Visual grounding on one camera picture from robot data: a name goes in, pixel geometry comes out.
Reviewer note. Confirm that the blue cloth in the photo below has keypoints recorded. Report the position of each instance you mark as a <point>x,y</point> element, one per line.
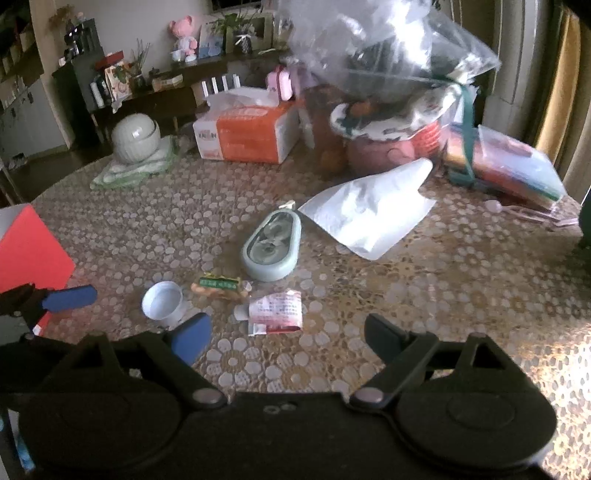
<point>24,454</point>

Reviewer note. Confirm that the dark wooden sideboard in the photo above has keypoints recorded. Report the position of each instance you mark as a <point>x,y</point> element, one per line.
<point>175,99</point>

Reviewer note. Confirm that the red white packet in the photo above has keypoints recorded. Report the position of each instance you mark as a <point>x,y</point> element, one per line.
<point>277,314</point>

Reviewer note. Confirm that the white ceramic jar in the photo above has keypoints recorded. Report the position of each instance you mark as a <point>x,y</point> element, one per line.
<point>136,138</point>

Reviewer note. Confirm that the dark green ribbon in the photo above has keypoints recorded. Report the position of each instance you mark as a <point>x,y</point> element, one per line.
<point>467,138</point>

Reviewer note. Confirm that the pink bear figure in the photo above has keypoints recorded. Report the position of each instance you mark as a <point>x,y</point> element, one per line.
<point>184,37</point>

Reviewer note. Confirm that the pink small bag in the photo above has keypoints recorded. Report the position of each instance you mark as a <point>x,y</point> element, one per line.
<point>280,83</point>

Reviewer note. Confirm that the red cardboard box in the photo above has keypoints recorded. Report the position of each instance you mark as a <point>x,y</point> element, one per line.
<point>27,249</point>

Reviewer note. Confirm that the clear plastic spoon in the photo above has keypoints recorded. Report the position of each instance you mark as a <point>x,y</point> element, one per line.
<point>521,211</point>

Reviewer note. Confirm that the orange white tissue pack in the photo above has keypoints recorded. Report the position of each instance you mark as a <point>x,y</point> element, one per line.
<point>244,134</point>

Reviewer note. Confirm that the black tall cabinet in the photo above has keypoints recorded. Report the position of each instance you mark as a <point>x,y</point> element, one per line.
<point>83,78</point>

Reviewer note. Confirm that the stack of colourful packets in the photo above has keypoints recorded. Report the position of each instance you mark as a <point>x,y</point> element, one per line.
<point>508,166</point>

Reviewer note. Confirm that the green folded cloth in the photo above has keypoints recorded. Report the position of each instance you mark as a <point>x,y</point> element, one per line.
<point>138,170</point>

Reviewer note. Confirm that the pink pot with floral cover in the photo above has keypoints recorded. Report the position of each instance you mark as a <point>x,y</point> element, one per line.
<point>392,138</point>

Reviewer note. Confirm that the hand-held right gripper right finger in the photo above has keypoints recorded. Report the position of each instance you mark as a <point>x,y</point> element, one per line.
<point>383,334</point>

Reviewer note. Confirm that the yellow curtain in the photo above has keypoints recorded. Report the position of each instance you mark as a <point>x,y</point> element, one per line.
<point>561,106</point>

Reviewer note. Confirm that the white router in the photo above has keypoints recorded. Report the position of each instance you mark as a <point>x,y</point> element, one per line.
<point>220,85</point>

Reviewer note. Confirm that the small white cup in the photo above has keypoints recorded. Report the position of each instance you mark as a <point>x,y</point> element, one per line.
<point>161,302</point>

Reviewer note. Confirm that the pale green oval case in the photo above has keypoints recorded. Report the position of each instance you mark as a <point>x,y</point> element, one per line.
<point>272,247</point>

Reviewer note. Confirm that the green yellow snack packet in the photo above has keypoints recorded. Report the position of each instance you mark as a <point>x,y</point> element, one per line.
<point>219,287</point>

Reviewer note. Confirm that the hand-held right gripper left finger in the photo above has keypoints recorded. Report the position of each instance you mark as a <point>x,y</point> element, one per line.
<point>191,339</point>

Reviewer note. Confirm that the white paper napkin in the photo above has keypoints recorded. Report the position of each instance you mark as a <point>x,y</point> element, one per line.
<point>369,212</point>

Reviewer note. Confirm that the large clear plastic bag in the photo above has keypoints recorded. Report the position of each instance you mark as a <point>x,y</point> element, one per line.
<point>383,41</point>

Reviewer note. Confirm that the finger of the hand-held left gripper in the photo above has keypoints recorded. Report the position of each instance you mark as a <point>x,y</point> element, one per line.
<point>69,297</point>
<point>32,355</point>

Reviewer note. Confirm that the small red gift box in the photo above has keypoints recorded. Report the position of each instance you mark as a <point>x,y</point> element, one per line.
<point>110,60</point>

